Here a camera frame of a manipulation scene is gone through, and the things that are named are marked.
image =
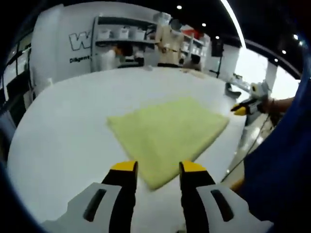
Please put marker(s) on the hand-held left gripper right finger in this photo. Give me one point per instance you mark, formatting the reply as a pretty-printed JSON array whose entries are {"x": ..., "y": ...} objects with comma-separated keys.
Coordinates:
[{"x": 192, "y": 199}]

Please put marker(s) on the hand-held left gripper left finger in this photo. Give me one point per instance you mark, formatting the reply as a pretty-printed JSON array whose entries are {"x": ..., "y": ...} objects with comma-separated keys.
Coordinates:
[{"x": 124, "y": 194}]

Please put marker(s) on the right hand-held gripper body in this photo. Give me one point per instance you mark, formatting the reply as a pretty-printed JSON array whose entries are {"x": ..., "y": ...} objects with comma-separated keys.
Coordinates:
[{"x": 260, "y": 93}]

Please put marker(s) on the yellow long-sleeved garment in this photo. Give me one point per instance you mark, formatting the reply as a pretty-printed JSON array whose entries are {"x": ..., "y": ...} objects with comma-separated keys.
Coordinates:
[{"x": 165, "y": 136}]

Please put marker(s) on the person's right hand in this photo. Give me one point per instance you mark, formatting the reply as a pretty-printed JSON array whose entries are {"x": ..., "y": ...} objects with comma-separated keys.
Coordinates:
[{"x": 268, "y": 106}]

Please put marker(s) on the black stand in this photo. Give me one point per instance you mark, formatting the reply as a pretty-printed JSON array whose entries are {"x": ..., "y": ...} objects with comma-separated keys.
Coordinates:
[{"x": 217, "y": 53}]

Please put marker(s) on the operator in blue shirt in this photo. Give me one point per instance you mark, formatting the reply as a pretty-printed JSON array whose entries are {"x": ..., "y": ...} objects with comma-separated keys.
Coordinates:
[{"x": 281, "y": 170}]

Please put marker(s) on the curved ceiling light strip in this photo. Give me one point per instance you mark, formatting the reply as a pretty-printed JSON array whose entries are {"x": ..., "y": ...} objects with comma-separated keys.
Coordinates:
[{"x": 234, "y": 21}]

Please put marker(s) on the white storage bin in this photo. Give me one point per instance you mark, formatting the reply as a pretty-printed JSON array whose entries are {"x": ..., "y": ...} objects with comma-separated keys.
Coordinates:
[
  {"x": 124, "y": 33},
  {"x": 140, "y": 34},
  {"x": 104, "y": 33}
]

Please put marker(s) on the grey shelf rack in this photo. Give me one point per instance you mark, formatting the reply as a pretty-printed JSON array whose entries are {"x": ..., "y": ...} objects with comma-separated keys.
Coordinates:
[{"x": 124, "y": 41}]

